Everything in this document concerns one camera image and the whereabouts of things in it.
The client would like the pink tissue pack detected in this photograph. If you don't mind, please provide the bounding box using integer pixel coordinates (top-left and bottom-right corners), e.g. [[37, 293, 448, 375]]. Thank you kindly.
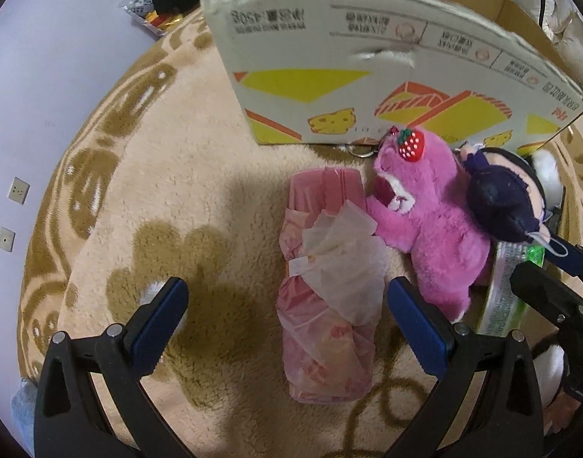
[[277, 167, 388, 404]]

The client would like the light blue cloth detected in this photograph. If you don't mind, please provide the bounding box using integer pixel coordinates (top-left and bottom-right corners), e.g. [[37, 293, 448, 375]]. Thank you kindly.
[[9, 382, 40, 458]]

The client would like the white snack packet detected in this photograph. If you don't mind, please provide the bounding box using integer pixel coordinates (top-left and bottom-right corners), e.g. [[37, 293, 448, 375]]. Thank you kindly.
[[121, 0, 155, 19]]

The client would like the yellow red snack packet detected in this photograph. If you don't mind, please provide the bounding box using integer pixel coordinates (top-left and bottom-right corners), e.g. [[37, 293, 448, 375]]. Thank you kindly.
[[143, 8, 183, 38]]

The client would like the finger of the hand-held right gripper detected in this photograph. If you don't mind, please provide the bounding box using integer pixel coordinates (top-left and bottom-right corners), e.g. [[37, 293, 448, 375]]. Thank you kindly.
[[510, 263, 583, 327], [546, 241, 583, 275]]

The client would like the dark-haired plush doll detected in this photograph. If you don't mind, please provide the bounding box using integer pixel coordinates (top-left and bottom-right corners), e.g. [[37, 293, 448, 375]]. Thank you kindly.
[[458, 143, 571, 258]]

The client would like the white padded jacket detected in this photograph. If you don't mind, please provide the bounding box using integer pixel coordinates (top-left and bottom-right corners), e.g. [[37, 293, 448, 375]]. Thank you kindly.
[[538, 0, 583, 110]]

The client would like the beige patterned blanket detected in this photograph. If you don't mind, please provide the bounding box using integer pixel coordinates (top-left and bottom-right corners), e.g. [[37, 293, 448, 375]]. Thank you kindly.
[[21, 7, 583, 458]]

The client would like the brown white plush toy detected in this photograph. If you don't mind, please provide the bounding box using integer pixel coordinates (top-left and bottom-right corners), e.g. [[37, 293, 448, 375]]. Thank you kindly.
[[529, 334, 568, 408]]

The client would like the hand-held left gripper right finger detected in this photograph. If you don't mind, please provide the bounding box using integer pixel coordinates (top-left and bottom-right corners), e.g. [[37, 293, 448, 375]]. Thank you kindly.
[[382, 277, 545, 458]]

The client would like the pink plush bear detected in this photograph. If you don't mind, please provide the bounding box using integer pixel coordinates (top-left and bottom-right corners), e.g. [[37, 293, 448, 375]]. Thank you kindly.
[[365, 126, 493, 323]]

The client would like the printed cardboard box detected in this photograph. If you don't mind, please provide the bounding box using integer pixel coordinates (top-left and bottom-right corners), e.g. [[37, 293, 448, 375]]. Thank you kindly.
[[200, 0, 583, 150]]

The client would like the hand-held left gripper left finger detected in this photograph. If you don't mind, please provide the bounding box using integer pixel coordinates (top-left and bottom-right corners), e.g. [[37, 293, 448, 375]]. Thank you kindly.
[[34, 277, 189, 458]]

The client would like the green wipes packet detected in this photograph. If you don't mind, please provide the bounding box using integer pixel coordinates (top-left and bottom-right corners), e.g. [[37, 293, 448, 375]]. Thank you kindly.
[[475, 241, 546, 337]]

